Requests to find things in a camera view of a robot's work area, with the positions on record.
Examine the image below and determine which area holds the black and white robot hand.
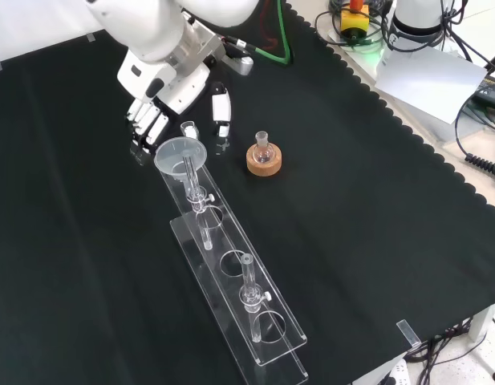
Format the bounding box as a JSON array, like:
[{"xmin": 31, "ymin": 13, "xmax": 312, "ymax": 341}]
[{"xmin": 116, "ymin": 50, "xmax": 233, "ymax": 166}]

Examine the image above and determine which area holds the clear plastic funnel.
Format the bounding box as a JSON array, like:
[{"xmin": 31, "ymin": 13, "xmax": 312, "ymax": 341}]
[{"xmin": 153, "ymin": 136, "xmax": 209, "ymax": 190}]

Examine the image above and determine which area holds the glass weighing funnel with powder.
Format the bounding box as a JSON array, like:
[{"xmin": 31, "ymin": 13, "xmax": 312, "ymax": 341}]
[{"xmin": 180, "ymin": 120, "xmax": 200, "ymax": 140}]

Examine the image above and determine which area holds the clear acrylic funnel stand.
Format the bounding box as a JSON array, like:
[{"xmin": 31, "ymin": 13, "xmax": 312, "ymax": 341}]
[{"xmin": 156, "ymin": 150, "xmax": 310, "ymax": 381}]

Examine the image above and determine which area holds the small round-bottom glass flask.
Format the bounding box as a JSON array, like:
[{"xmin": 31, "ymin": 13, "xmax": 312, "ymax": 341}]
[{"xmin": 251, "ymin": 131, "xmax": 277, "ymax": 164}]

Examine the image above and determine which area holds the yellow stop button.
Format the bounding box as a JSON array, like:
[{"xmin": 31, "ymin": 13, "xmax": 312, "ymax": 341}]
[{"xmin": 340, "ymin": 0, "xmax": 371, "ymax": 40}]

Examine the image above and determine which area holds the black cloth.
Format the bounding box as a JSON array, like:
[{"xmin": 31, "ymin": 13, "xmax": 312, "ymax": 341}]
[{"xmin": 0, "ymin": 0, "xmax": 495, "ymax": 385}]

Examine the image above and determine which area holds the pale board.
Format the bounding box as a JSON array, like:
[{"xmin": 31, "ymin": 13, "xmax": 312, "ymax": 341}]
[{"xmin": 374, "ymin": 47, "xmax": 489, "ymax": 126}]

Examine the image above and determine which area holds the black power adapter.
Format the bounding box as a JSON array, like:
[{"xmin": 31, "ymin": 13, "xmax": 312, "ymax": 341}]
[{"xmin": 470, "ymin": 75, "xmax": 495, "ymax": 110}]

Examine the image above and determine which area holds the white power strip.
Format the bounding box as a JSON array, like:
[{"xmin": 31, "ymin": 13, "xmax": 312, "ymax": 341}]
[{"xmin": 374, "ymin": 358, "xmax": 412, "ymax": 385}]

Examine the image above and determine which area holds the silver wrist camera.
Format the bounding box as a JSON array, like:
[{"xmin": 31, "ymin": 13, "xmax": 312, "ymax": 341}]
[{"xmin": 224, "ymin": 54, "xmax": 255, "ymax": 76}]

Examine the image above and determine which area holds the green cable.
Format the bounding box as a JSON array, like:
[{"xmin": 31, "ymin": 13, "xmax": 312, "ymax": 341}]
[{"xmin": 253, "ymin": 0, "xmax": 292, "ymax": 65}]

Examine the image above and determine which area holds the cork ring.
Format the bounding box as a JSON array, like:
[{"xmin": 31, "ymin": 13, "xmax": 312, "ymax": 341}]
[{"xmin": 246, "ymin": 146, "xmax": 283, "ymax": 176}]

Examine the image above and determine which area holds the black coiled cable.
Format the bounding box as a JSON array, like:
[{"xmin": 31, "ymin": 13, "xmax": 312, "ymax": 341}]
[{"xmin": 454, "ymin": 95, "xmax": 495, "ymax": 180}]

